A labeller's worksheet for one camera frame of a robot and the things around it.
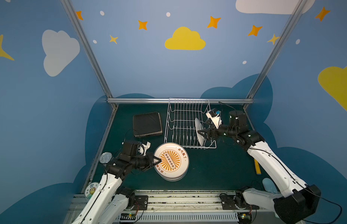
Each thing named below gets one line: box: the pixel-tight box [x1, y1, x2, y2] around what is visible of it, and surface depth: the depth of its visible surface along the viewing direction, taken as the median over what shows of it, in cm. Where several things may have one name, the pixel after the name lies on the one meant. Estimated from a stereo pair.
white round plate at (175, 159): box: [153, 142, 189, 178], surface depth 75 cm
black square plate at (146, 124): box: [132, 112, 163, 138], surface depth 108 cm
